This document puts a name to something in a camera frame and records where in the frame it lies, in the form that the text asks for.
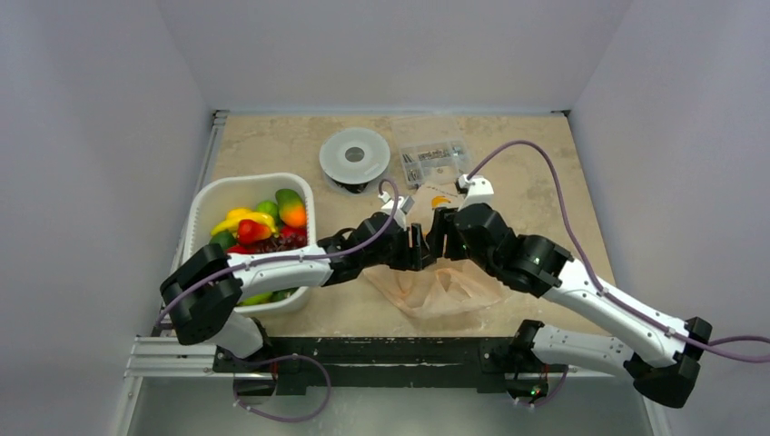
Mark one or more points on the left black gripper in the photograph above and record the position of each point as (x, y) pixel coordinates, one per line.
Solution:
(414, 257)

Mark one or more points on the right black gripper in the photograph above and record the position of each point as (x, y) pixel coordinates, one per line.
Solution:
(449, 239)

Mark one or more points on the orange printed plastic bag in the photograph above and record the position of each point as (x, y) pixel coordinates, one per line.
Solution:
(445, 288)

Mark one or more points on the green orange mango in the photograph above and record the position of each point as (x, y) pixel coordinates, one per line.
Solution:
(291, 207)

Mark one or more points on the red orange fake fruit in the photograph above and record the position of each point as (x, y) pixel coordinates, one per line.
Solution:
(251, 232)

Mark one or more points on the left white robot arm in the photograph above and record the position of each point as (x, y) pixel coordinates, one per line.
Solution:
(200, 296)

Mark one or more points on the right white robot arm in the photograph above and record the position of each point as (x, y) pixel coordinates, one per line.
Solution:
(657, 353)

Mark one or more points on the clear screw organizer box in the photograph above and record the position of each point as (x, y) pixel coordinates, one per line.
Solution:
(431, 149)

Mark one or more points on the grey filament spool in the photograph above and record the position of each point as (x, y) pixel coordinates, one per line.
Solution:
(354, 160)

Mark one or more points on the red purple grape bunch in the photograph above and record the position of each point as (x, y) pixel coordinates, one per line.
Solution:
(278, 244)

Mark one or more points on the red apple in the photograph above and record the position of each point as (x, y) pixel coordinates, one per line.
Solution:
(293, 233)

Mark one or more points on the small green lime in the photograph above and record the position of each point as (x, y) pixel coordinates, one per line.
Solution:
(269, 207)

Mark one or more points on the yellow banana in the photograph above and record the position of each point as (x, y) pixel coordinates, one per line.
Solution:
(231, 222)

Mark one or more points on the white plastic basket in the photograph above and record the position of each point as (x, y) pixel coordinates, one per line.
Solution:
(240, 189)

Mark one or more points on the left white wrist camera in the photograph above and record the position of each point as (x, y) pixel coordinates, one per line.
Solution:
(396, 207)

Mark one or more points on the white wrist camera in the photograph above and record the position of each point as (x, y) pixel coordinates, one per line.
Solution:
(396, 207)
(474, 189)

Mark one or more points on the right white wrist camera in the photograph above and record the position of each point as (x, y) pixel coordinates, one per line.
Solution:
(474, 189)

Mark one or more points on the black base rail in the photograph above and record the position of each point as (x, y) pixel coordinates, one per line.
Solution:
(484, 364)

